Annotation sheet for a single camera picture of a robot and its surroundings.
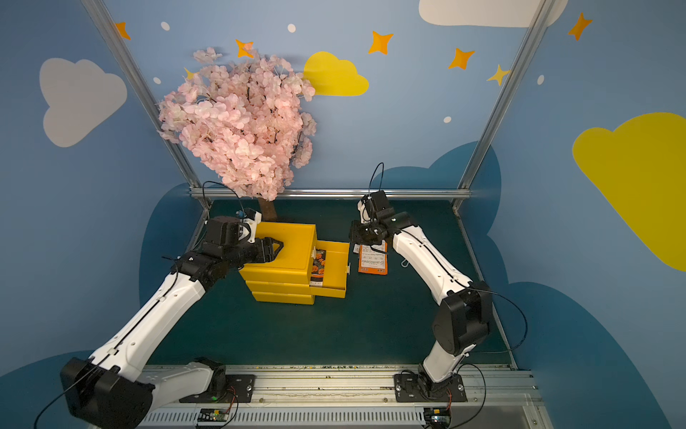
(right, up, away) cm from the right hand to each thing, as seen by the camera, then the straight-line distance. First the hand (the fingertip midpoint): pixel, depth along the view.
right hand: (355, 232), depth 85 cm
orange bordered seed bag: (+7, -12, +16) cm, 21 cm away
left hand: (-24, -3, -7) cm, 25 cm away
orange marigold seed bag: (-13, -13, +5) cm, 19 cm away
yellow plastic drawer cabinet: (-21, -14, -6) cm, 26 cm away
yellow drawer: (-6, -10, +10) cm, 16 cm away
